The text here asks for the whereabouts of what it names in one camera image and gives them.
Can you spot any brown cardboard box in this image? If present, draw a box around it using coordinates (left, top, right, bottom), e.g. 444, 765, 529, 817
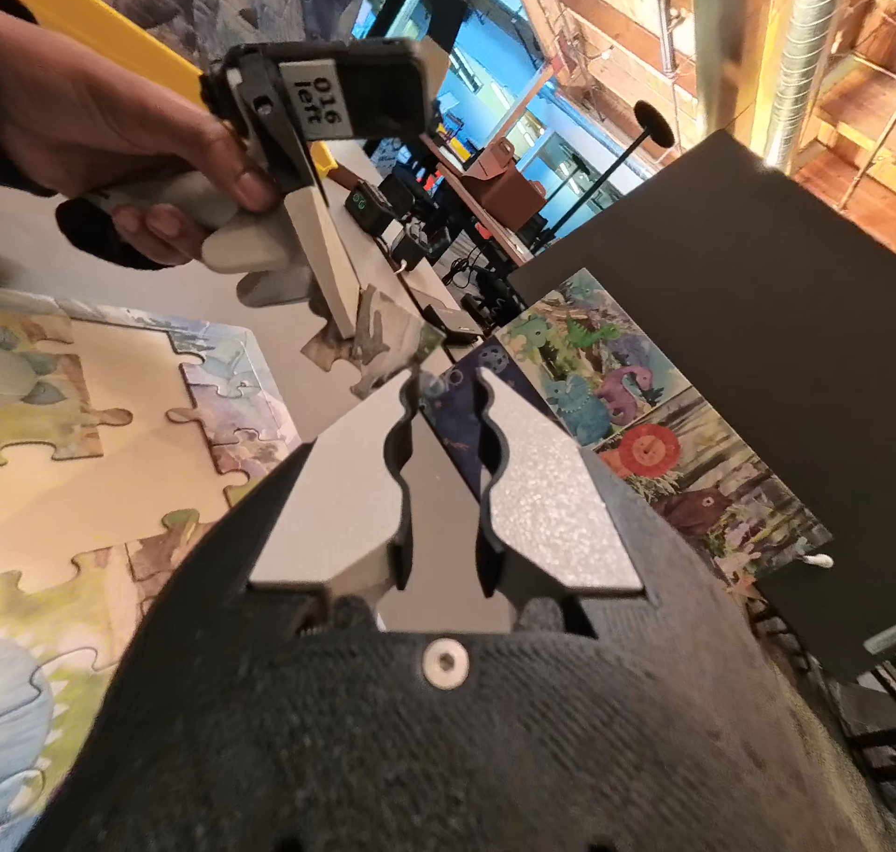
463, 136, 548, 234

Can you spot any grey white puzzle piece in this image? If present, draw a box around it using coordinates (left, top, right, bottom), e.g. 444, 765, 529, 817
301, 285, 449, 399

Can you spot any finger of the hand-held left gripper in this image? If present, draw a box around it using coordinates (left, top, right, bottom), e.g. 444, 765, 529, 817
283, 187, 363, 341

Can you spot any illustrated puzzle box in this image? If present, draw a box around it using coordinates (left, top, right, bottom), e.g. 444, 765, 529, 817
420, 267, 834, 580

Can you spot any small black device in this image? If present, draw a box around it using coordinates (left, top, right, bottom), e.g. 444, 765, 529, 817
426, 303, 486, 346

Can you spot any silver ventilation duct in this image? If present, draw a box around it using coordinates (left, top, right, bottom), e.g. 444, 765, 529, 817
762, 0, 854, 175

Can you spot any person's left hand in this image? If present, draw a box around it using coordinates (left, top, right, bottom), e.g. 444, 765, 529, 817
0, 12, 282, 266

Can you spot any dinosaur puzzle board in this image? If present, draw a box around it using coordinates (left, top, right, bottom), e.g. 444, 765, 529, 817
0, 288, 303, 825

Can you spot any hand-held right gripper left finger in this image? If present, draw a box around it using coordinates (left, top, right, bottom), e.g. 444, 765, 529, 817
248, 369, 422, 618

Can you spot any black round-head stand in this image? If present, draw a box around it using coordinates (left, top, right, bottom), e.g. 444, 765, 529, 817
546, 100, 677, 245

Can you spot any black charger with green lights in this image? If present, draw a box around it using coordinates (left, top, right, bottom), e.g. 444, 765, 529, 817
344, 181, 397, 237

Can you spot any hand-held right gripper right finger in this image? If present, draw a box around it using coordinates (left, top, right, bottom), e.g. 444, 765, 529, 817
475, 366, 646, 608

